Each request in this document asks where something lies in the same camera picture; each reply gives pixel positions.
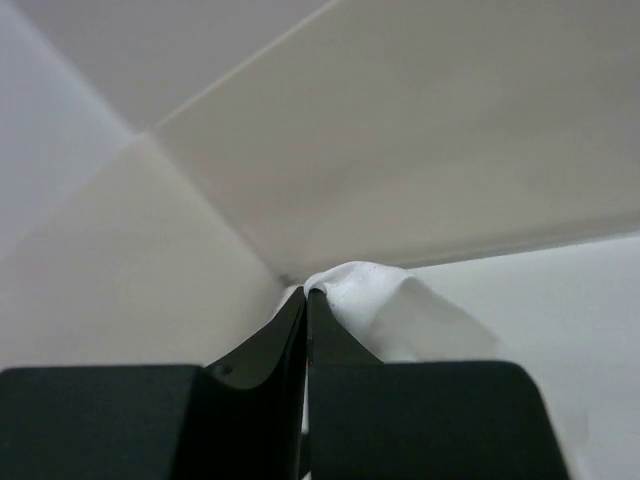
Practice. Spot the white tank top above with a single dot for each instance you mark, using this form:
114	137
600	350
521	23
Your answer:
397	317

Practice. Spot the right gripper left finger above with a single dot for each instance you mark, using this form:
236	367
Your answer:
238	418

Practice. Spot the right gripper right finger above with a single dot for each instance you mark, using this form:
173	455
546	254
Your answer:
433	420

